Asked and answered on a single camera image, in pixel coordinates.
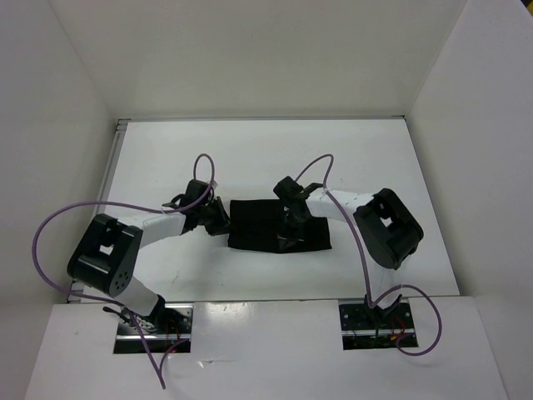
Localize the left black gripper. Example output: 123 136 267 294
197 196 237 236

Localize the black skirt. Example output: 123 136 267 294
227 199 332 254

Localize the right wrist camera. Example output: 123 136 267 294
273 176 303 208

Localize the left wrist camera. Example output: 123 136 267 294
180 179 217 207

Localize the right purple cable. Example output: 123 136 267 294
295 154 442 358

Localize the base mounting plate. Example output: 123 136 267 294
113 303 194 355
338 300 418 351

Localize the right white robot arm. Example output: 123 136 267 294
274 181 424 328

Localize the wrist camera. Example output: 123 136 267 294
273 176 303 208
180 179 217 207

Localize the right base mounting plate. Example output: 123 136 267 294
338 300 418 351

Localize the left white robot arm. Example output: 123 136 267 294
67 194 230 333

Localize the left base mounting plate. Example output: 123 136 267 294
113 303 194 355

